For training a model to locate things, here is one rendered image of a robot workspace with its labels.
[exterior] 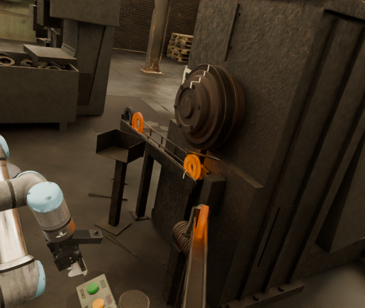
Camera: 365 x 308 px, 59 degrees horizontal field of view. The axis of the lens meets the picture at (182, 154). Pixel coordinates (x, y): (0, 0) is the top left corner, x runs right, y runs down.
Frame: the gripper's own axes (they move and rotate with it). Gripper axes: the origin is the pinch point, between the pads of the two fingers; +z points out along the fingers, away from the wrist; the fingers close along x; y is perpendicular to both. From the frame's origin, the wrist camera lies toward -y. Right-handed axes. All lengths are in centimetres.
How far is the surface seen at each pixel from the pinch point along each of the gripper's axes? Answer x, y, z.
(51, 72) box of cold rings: -296, -36, 7
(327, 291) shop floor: 0, -139, 125
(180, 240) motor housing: -27, -47, 39
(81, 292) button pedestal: -1.4, 4.3, 10.4
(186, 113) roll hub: -57, -75, -15
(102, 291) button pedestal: 2.6, -2.6, 10.5
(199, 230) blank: -8, -50, 17
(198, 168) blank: -52, -76, 19
